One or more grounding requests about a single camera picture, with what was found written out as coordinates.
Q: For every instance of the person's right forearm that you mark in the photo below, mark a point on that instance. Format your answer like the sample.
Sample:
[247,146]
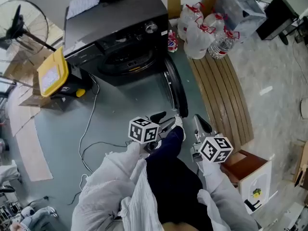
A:
[216,179]

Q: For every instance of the person's navy trousers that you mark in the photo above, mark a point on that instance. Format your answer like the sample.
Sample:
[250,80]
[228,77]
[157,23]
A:
[173,177]

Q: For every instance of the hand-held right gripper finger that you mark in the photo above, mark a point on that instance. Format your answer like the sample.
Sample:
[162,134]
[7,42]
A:
[205,124]
[196,125]

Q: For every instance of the open cardboard box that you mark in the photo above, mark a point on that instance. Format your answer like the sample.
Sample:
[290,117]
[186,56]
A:
[302,165]

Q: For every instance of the flat cardboard sheet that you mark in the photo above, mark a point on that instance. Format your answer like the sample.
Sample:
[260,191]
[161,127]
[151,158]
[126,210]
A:
[19,119]
[33,153]

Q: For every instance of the brown cardboard box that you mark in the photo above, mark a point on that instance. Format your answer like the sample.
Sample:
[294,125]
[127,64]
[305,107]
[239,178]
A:
[31,97]

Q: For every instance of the black bin with yellow lid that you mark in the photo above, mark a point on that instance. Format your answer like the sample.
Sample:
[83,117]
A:
[54,73]

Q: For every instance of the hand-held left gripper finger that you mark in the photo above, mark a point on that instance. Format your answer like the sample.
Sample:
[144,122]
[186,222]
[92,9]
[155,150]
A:
[158,116]
[168,125]

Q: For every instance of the small black pedestal fan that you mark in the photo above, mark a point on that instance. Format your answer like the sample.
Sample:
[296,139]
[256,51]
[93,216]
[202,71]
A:
[285,38]

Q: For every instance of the wooden floor platform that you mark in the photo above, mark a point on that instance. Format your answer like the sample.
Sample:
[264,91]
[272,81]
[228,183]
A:
[223,93]

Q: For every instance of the tall cardboard box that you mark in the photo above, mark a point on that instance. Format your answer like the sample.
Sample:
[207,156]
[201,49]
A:
[172,1]

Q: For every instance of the large clear water jug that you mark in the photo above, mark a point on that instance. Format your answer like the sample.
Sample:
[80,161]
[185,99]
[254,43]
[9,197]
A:
[215,20]
[190,18]
[198,42]

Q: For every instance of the person's white shoe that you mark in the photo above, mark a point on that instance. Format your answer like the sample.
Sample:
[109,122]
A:
[179,125]

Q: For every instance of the large black pedestal fan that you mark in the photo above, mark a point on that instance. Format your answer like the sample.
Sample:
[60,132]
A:
[21,30]

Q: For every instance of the plastic-wrapped grey box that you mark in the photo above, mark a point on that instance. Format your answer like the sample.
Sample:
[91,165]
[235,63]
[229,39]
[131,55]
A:
[240,11]

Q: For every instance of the white cloth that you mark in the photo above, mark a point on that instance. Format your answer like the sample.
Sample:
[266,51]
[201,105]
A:
[83,2]

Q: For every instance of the red white detergent bag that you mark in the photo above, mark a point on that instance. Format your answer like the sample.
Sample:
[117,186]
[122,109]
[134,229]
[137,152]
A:
[172,42]

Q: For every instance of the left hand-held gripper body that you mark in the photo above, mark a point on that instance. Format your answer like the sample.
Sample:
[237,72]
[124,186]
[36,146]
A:
[143,131]

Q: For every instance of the red-brown cabinet with white panel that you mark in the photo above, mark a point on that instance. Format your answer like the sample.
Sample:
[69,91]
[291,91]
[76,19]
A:
[252,174]

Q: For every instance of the black washing machine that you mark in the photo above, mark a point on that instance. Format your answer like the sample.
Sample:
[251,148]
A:
[108,25]

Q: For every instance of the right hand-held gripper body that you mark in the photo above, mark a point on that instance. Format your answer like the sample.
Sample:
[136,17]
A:
[215,149]

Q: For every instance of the person's left forearm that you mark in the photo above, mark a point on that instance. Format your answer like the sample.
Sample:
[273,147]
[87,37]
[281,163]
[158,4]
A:
[115,167]

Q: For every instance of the black cabinet box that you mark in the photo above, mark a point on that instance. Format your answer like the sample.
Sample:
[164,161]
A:
[276,16]

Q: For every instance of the ribbed clear water bottle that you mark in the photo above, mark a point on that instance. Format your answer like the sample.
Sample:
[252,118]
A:
[222,44]

